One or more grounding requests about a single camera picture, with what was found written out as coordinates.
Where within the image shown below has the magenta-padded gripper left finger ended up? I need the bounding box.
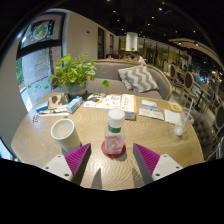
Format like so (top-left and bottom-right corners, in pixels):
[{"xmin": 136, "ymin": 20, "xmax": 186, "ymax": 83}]
[{"xmin": 42, "ymin": 143, "xmax": 93, "ymax": 186}]

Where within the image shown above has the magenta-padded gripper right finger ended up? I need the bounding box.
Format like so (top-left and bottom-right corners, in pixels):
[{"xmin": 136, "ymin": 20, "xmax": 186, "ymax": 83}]
[{"xmin": 132, "ymin": 143, "xmax": 184, "ymax": 186}]

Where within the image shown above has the clear bottle with white cap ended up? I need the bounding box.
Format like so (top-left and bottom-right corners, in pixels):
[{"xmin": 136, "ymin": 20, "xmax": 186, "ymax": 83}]
[{"xmin": 104, "ymin": 107, "xmax": 127, "ymax": 155}]

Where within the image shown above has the white and green mug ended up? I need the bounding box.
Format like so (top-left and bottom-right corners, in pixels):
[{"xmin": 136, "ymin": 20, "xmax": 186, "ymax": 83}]
[{"xmin": 50, "ymin": 118, "xmax": 83, "ymax": 153}]

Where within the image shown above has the clear plastic cup with straw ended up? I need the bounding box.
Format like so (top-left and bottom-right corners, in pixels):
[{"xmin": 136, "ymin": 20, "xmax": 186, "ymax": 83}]
[{"xmin": 173, "ymin": 99, "xmax": 195, "ymax": 137}]

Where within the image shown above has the flat round red coaster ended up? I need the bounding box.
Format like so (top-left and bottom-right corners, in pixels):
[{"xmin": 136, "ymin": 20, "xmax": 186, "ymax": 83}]
[{"xmin": 100, "ymin": 139, "xmax": 128, "ymax": 160}]

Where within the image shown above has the white napkin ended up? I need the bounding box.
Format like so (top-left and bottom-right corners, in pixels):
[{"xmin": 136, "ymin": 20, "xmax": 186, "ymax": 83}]
[{"xmin": 163, "ymin": 109, "xmax": 183, "ymax": 126}]

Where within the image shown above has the white teal pen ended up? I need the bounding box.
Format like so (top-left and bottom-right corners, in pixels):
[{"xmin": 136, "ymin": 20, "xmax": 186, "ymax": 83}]
[{"xmin": 38, "ymin": 108, "xmax": 69, "ymax": 116}]

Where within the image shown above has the small yellow card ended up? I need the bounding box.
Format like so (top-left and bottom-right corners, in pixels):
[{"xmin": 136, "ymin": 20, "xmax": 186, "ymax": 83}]
[{"xmin": 168, "ymin": 101, "xmax": 184, "ymax": 113}]

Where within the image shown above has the flat blue box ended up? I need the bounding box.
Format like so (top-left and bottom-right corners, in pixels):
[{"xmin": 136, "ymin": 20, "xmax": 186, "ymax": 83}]
[{"xmin": 35, "ymin": 99, "xmax": 50, "ymax": 113}]

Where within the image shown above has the small teal white box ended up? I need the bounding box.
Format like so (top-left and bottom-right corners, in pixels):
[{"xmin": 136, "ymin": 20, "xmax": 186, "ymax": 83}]
[{"xmin": 65, "ymin": 96, "xmax": 84, "ymax": 114}]

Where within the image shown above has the blue white card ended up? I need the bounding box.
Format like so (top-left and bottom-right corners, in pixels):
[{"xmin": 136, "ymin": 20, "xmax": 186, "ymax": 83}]
[{"xmin": 141, "ymin": 99, "xmax": 158, "ymax": 111}]

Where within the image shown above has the brown patterned pouch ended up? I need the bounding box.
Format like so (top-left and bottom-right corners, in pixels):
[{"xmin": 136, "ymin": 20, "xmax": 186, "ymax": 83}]
[{"xmin": 48, "ymin": 92, "xmax": 70, "ymax": 110}]

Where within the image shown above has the white orange box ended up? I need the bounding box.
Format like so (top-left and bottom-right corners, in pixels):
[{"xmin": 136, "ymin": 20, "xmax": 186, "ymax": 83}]
[{"xmin": 120, "ymin": 93, "xmax": 138, "ymax": 121}]

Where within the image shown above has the group of dining chairs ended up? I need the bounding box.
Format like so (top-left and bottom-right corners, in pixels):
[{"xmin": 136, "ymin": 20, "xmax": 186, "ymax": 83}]
[{"xmin": 163, "ymin": 61, "xmax": 224, "ymax": 161}]

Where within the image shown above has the grey white chevron cushion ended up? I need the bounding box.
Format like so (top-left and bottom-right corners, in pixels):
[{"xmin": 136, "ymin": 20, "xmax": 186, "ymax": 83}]
[{"xmin": 117, "ymin": 64, "xmax": 159, "ymax": 94}]

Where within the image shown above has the green potted plant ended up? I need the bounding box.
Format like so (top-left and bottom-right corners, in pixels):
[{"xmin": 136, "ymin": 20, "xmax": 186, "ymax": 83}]
[{"xmin": 49, "ymin": 53, "xmax": 110, "ymax": 100}]

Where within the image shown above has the grey curved sofa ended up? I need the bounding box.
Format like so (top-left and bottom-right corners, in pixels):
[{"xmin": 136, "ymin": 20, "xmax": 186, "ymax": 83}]
[{"xmin": 49, "ymin": 59, "xmax": 174, "ymax": 101}]

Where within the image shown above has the person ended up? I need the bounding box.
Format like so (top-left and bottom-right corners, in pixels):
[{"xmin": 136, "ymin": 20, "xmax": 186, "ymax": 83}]
[{"xmin": 132, "ymin": 50, "xmax": 147, "ymax": 66}]

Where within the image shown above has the colourful window poster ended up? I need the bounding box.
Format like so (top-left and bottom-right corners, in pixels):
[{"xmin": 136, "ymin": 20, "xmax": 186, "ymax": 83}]
[{"xmin": 19, "ymin": 14, "xmax": 66, "ymax": 49}]

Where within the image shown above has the group of ceiling lights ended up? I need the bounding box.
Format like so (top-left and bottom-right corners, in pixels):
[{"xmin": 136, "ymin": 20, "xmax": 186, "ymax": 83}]
[{"xmin": 106, "ymin": 0, "xmax": 201, "ymax": 48}]

